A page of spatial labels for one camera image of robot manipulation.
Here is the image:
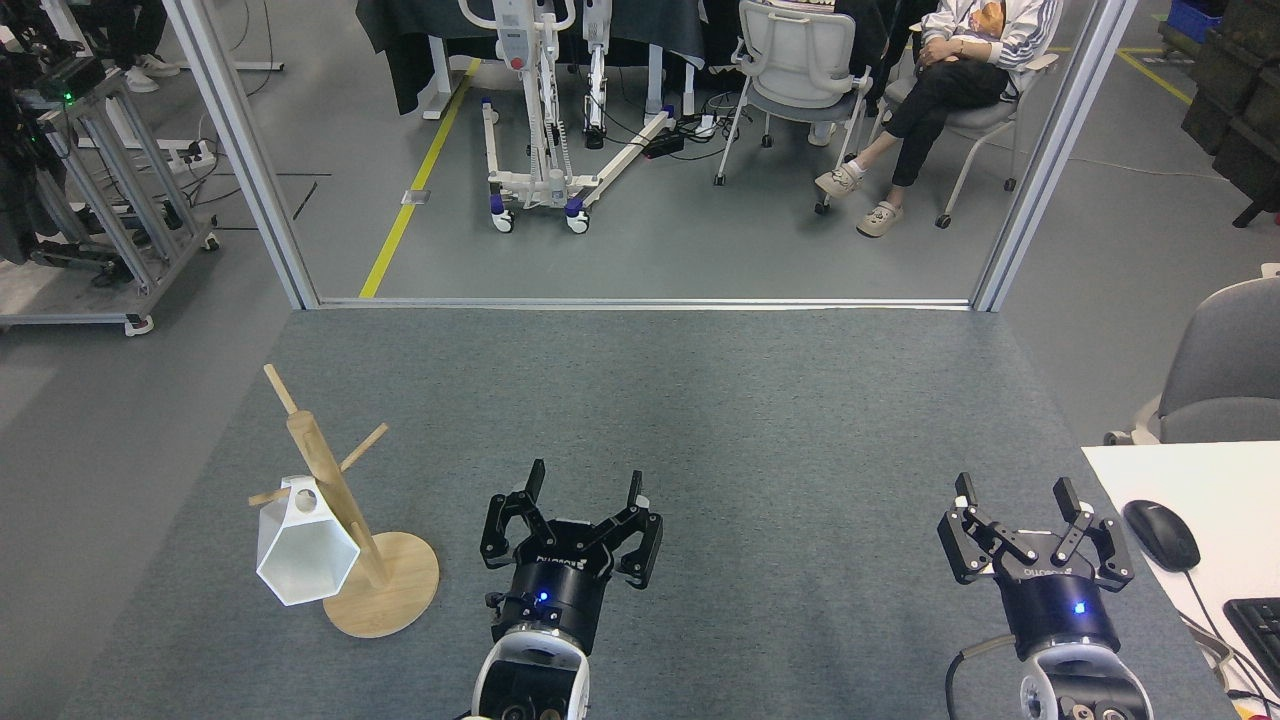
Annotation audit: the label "black keyboard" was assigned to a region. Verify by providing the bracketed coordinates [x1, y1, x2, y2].
[1223, 597, 1280, 691]

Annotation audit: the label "white office chair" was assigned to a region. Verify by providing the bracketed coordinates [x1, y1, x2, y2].
[713, 0, 876, 216]

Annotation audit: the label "white desk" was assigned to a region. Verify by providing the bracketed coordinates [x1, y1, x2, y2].
[1081, 441, 1280, 720]

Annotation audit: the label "seated person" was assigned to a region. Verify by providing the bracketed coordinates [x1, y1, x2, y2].
[813, 0, 1063, 239]

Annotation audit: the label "white stand on wheels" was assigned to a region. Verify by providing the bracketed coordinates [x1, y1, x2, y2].
[458, 0, 676, 236]

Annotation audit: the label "black stacked crates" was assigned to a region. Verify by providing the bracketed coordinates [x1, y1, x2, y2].
[1180, 0, 1280, 229]

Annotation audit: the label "black mouse cable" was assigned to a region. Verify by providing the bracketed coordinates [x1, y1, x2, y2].
[1180, 568, 1280, 701]

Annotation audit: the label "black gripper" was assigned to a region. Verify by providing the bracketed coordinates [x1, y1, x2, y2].
[480, 459, 664, 656]
[938, 473, 1135, 662]

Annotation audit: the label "wooden cup rack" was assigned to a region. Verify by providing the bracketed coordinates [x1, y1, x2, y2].
[248, 364, 441, 639]

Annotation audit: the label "white faceted cup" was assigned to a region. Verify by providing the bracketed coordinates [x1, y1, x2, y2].
[256, 475, 361, 607]

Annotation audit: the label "grey padded chair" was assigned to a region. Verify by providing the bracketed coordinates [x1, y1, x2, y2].
[1104, 277, 1280, 447]

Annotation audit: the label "black computer mouse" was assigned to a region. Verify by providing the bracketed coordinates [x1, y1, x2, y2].
[1122, 499, 1201, 573]

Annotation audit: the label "person with white shoes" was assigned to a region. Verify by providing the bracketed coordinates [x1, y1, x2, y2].
[95, 0, 183, 94]

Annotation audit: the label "grey chair with metal legs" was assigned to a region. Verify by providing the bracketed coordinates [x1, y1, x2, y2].
[878, 50, 1061, 231]

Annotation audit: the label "aluminium frame cart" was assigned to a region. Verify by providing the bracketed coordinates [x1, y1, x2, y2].
[0, 60, 221, 337]

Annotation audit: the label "blue plastic bin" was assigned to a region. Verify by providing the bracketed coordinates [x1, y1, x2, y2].
[1167, 0, 1226, 46]

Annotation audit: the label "silver frame post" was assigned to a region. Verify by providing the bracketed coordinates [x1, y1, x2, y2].
[162, 0, 321, 311]
[970, 0, 1141, 313]

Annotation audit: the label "black cloth covered table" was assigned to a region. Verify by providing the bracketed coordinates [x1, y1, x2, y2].
[356, 0, 706, 116]

